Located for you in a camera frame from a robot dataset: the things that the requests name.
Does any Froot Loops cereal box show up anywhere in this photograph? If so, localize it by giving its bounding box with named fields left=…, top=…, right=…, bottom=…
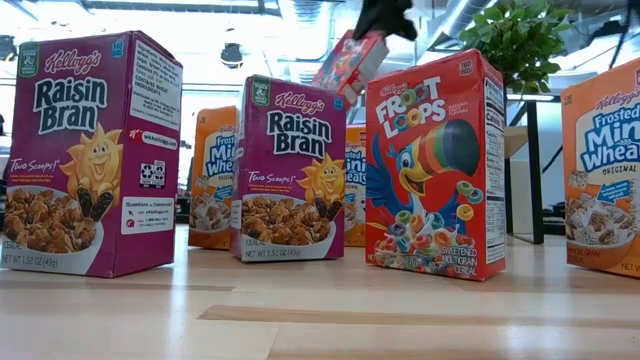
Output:
left=312, top=29, right=390, bottom=105
left=364, top=48, right=507, bottom=282

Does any Frosted Mini-Wheats cereal box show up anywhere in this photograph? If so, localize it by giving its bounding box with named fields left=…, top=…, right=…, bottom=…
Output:
left=344, top=123, right=369, bottom=248
left=188, top=105, right=240, bottom=251
left=559, top=57, right=640, bottom=279

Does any Raisin Bran cereal box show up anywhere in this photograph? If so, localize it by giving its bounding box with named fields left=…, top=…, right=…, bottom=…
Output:
left=229, top=74, right=347, bottom=263
left=0, top=30, right=184, bottom=279

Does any wooden shelf with black legs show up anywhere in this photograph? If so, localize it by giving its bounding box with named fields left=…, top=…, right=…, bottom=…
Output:
left=503, top=99, right=546, bottom=245

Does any green leafy potted plant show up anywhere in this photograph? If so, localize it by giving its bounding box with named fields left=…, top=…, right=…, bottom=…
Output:
left=457, top=0, right=576, bottom=101

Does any white round bin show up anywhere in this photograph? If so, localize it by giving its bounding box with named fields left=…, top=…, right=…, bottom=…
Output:
left=505, top=158, right=529, bottom=235

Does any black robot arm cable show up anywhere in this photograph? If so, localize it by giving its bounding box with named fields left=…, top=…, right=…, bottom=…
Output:
left=542, top=0, right=635, bottom=177

